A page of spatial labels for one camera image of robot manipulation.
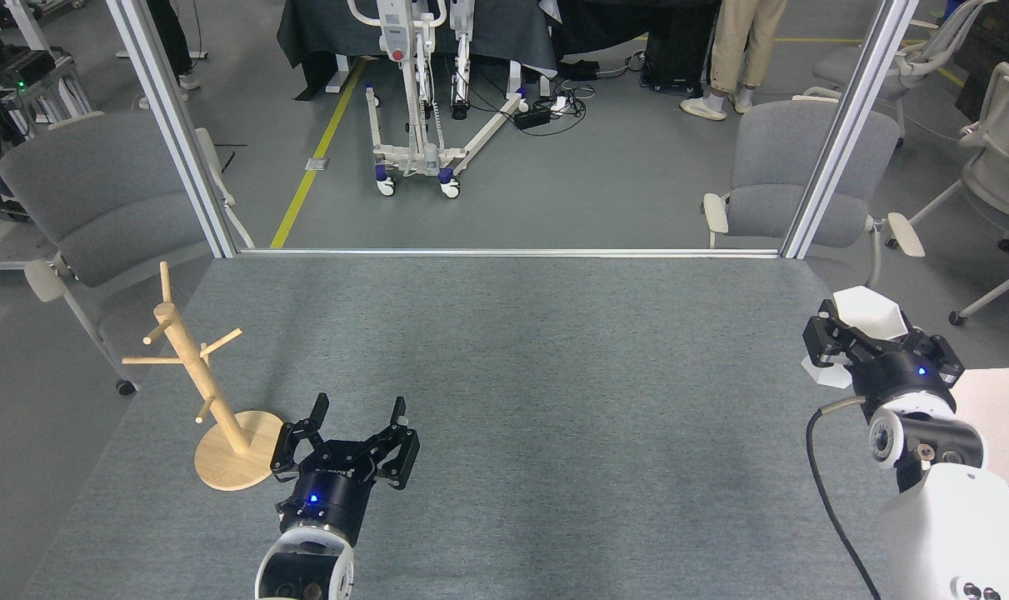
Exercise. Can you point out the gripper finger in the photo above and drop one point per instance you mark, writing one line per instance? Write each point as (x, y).
(287, 450)
(825, 337)
(941, 354)
(397, 454)

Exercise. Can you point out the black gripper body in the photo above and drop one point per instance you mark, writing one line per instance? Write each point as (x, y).
(329, 500)
(900, 379)

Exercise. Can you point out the white hexagonal cup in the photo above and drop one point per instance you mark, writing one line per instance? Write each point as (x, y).
(869, 312)

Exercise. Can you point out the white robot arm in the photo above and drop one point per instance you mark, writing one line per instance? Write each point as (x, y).
(304, 567)
(954, 525)

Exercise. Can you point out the wooden cup rack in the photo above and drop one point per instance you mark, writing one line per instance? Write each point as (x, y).
(202, 379)

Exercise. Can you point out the white desk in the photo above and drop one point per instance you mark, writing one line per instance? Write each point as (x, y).
(1000, 400)

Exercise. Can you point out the grey padded chair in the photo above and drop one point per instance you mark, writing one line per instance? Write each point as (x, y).
(104, 200)
(771, 158)

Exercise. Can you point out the white mesh office chair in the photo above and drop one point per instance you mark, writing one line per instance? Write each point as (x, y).
(929, 58)
(1004, 158)

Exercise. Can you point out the metal floor plate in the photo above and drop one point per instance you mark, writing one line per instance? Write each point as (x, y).
(317, 164)

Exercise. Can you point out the black power strip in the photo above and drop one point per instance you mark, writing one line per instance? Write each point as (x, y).
(532, 117)

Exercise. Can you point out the white stand on wheels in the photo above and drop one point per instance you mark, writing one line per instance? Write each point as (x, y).
(394, 42)

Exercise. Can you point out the person in dark trousers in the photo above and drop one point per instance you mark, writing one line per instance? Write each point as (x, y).
(175, 42)

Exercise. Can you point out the dark cloth covered table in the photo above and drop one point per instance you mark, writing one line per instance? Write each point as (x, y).
(487, 33)

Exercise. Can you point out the metal equipment cart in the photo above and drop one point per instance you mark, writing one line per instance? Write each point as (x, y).
(37, 79)

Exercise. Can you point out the silver frame post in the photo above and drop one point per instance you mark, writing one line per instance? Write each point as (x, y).
(175, 125)
(848, 125)

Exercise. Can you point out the silver frame rail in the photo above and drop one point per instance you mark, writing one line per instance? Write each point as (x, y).
(504, 252)

